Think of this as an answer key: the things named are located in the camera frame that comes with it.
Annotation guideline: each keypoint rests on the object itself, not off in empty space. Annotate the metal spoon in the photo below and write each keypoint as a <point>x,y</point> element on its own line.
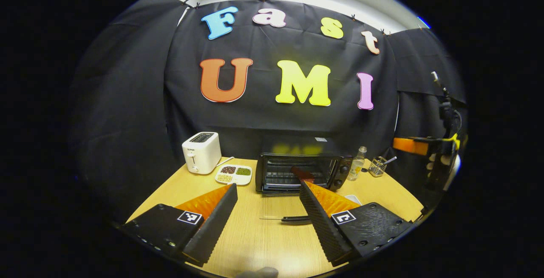
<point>390,159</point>

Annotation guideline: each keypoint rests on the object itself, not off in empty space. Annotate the white toaster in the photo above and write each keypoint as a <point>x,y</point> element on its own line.
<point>202,152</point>

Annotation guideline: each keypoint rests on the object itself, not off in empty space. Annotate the white divided plate of beans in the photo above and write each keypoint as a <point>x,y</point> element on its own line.
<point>233,176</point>

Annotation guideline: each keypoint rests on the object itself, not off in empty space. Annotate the black backdrop cloth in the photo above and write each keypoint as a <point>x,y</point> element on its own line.
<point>263,116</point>

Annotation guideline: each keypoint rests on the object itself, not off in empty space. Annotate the clear glass bottle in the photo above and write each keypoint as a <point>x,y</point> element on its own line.
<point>357,167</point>

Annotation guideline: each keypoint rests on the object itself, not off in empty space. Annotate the brown meat piece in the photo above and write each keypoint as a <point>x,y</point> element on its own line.
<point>302,174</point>

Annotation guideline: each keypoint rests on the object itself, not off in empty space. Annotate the black electric oven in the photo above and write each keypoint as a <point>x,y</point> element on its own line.
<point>280,171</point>

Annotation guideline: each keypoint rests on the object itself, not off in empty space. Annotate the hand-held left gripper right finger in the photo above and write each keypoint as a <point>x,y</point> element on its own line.
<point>325,231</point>

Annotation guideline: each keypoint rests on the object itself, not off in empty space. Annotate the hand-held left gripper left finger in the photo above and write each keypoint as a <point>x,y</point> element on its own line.
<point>214,227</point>

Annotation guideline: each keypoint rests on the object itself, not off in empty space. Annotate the white rectangular dish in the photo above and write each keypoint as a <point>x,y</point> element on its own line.
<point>352,198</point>

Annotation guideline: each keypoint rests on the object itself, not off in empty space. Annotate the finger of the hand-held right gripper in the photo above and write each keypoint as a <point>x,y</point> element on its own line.
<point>410,146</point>

